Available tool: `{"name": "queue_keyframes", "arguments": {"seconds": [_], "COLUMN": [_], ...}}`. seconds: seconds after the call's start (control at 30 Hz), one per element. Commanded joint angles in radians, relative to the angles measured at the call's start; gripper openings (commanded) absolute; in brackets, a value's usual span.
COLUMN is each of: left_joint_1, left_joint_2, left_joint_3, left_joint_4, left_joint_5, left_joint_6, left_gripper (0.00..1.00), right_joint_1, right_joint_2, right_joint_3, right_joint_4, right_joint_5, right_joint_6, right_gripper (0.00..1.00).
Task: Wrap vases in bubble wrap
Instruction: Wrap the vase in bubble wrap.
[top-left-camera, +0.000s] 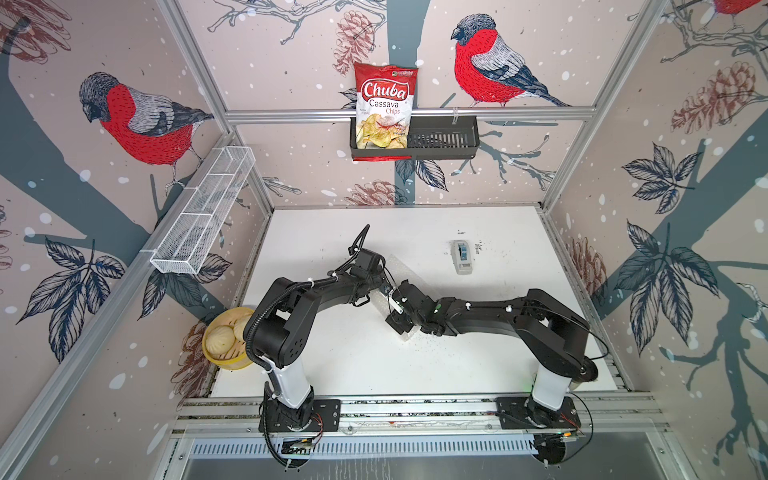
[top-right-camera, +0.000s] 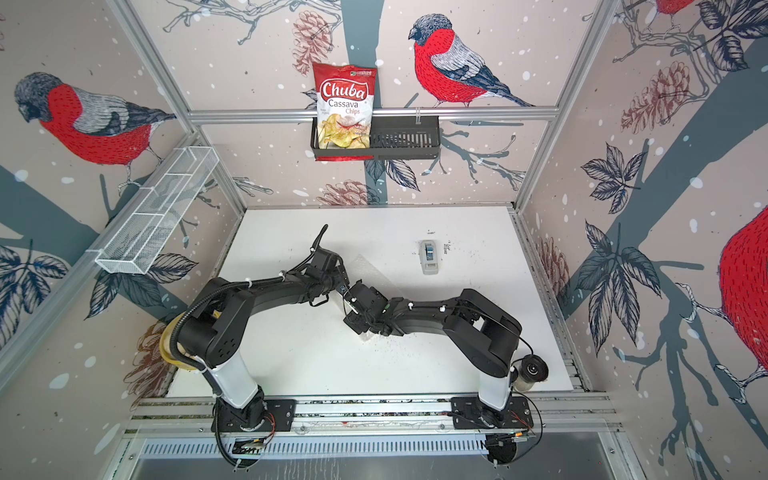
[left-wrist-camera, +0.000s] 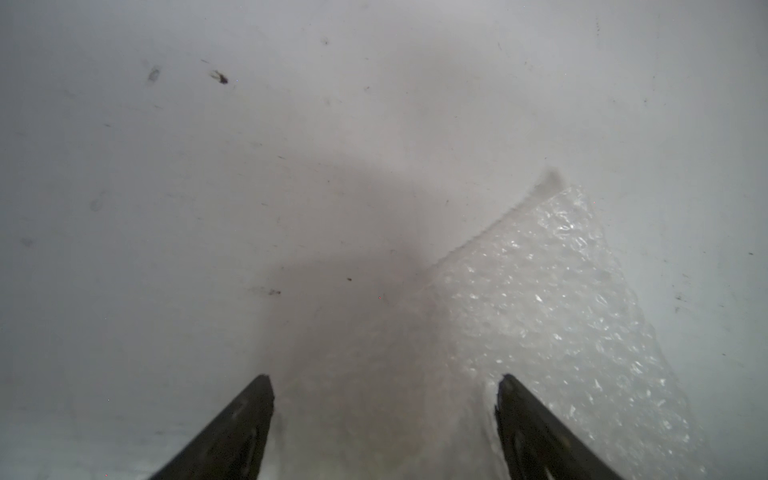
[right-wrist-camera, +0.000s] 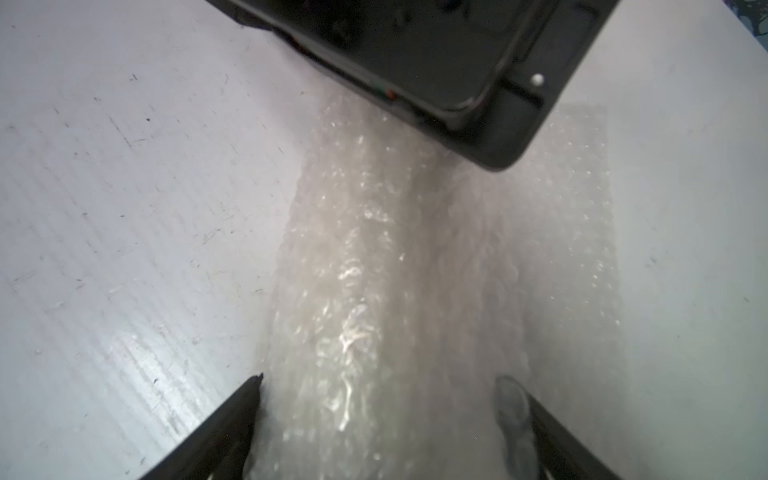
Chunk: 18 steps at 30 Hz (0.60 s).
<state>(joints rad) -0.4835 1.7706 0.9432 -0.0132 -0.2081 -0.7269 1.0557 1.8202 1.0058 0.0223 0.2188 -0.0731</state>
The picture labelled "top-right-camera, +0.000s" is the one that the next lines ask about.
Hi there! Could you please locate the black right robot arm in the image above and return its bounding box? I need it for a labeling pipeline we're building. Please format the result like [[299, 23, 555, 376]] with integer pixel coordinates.
[[339, 281, 523, 412]]

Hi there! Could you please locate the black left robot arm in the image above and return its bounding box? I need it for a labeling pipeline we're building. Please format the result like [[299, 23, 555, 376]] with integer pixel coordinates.
[[168, 247, 349, 431]]

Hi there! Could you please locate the white mesh wall shelf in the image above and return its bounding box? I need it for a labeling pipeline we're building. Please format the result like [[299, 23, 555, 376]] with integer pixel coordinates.
[[95, 146, 219, 274]]

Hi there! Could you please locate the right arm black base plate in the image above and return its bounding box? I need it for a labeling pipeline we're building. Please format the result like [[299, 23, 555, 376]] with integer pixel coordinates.
[[449, 395, 535, 430]]

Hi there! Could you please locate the clear bubble wrap sheet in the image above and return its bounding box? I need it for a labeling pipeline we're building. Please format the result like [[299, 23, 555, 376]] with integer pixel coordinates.
[[335, 259, 388, 341]]

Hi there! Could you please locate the red cassava chips bag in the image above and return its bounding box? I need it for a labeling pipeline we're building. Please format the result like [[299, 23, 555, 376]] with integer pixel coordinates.
[[313, 63, 378, 150]]

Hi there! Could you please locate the black wire wall basket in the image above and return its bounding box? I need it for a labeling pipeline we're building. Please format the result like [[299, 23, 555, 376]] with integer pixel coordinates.
[[310, 116, 441, 161]]

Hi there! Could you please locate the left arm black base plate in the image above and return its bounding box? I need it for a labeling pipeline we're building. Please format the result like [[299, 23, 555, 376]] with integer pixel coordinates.
[[211, 399, 296, 433]]

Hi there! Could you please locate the aluminium front rail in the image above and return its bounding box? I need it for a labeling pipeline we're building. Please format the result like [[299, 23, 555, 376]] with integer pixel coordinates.
[[124, 391, 623, 438]]

